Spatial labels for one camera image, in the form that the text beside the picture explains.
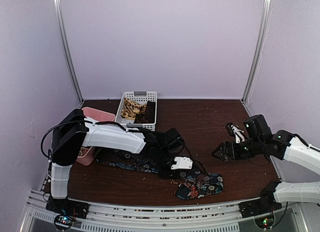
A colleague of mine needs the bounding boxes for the yellow floral tie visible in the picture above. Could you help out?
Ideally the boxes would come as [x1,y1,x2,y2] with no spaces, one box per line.
[121,98,146,120]

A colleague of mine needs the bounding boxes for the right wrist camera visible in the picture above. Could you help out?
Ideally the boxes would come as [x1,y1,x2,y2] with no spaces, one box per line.
[225,122,247,143]

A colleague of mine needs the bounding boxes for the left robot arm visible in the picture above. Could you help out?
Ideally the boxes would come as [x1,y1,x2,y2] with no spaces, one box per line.
[44,109,193,214]

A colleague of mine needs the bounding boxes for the navy floral patterned tie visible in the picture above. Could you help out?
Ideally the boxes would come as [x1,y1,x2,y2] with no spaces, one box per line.
[95,149,224,200]

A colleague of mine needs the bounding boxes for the right aluminium frame post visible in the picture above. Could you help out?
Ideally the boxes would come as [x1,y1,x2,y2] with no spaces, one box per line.
[241,0,272,106]

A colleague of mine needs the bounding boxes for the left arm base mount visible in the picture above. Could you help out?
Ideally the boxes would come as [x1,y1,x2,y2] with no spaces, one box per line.
[45,197,90,219]

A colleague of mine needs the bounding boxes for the pink divided organizer tray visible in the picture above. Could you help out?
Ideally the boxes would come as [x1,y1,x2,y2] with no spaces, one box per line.
[76,107,116,166]

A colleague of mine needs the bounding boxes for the aluminium front rail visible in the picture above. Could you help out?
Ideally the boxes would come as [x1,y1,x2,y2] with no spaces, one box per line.
[17,190,312,231]

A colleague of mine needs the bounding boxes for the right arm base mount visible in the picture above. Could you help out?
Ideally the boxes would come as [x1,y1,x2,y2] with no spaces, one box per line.
[238,198,282,218]

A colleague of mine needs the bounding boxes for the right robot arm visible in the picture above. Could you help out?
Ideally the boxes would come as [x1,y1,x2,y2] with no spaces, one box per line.
[211,114,320,213]

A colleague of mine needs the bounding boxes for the left aluminium frame post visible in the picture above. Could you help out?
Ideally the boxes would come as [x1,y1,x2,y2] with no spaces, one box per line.
[53,0,84,104]

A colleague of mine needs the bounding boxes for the dark brown red floral tie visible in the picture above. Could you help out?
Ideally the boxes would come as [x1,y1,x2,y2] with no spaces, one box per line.
[134,101,156,124]

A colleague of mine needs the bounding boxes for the white perforated plastic basket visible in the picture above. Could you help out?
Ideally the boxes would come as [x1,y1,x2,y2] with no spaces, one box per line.
[115,91,158,131]

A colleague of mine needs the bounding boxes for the aluminium frame post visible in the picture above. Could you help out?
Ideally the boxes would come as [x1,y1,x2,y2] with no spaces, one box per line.
[241,0,272,106]
[53,0,84,104]

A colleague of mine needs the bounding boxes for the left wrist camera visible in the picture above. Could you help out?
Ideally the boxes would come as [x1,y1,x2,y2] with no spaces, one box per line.
[170,156,193,170]

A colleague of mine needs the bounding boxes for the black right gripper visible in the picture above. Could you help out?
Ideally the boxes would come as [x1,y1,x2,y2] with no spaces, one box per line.
[212,137,264,162]

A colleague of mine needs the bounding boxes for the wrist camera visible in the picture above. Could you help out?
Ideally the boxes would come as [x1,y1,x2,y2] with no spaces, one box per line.
[170,156,193,170]
[225,122,247,143]

